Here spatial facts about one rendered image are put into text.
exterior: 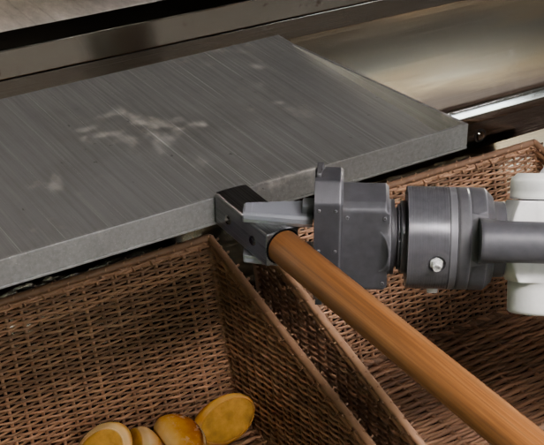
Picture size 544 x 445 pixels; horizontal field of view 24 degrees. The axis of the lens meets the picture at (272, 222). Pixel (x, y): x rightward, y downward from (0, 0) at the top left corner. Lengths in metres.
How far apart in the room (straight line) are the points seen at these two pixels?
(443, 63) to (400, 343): 1.08
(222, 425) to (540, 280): 0.83
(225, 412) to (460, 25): 0.69
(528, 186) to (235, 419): 0.85
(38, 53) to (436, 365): 0.85
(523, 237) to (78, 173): 0.45
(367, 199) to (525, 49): 1.05
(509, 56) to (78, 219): 1.05
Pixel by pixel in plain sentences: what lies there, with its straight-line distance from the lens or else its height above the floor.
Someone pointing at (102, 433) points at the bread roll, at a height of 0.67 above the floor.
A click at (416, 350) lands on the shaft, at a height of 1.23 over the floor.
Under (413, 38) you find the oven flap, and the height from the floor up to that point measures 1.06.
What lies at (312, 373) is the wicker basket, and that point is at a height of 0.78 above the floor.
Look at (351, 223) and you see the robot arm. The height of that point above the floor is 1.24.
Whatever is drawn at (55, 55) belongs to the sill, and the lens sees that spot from 1.65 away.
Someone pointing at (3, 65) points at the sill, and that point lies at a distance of 1.63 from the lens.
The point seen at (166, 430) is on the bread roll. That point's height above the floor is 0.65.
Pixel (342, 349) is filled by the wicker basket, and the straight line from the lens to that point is 1.72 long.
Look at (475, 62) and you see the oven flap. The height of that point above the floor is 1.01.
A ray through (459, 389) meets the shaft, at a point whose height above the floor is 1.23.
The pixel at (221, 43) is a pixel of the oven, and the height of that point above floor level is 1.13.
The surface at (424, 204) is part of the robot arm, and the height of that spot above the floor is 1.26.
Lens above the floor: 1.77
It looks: 30 degrees down
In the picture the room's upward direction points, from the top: straight up
